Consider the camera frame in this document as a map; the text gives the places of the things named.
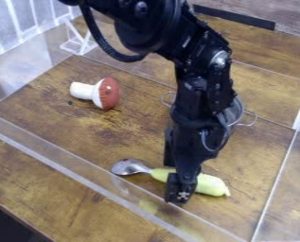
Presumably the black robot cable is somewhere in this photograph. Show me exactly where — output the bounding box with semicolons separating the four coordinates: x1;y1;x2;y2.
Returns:
78;3;151;63

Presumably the green handled metal spoon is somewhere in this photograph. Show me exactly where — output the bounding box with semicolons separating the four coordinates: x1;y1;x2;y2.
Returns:
111;158;231;197

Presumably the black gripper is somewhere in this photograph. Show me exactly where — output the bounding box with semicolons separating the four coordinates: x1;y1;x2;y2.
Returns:
163;112;234;205

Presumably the small steel pot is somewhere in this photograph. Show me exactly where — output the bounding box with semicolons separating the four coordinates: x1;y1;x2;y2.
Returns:
160;91;258;127

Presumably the clear acrylic triangle stand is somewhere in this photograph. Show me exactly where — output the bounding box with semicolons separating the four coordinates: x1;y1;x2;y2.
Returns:
60;21;98;56

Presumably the clear acrylic front barrier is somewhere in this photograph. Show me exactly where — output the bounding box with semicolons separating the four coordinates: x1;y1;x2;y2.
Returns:
0;118;244;242

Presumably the black strip on table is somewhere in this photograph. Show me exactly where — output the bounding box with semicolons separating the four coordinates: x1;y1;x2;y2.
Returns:
193;4;276;30

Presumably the toy mushroom brown cap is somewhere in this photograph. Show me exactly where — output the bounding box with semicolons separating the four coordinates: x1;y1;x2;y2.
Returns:
70;78;121;110

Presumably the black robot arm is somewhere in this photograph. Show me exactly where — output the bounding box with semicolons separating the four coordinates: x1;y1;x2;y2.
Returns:
60;0;243;204

